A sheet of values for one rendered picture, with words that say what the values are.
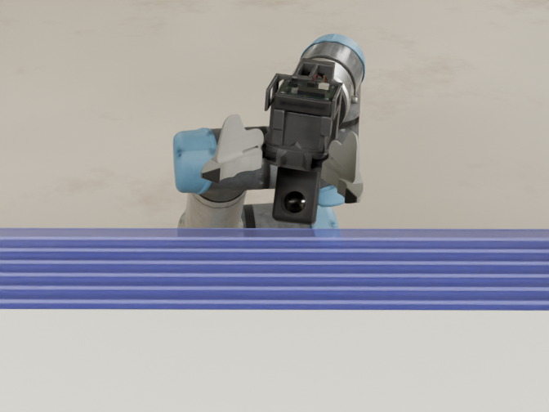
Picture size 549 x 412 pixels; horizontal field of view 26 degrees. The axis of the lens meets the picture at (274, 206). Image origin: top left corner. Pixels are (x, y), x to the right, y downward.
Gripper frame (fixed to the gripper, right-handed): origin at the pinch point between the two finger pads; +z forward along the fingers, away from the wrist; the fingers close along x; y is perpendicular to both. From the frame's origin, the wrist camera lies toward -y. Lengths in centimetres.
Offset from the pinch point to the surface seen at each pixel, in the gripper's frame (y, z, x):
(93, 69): -154, -430, -165
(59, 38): -156, -473, -199
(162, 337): 23, 62, 6
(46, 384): 22, 66, 2
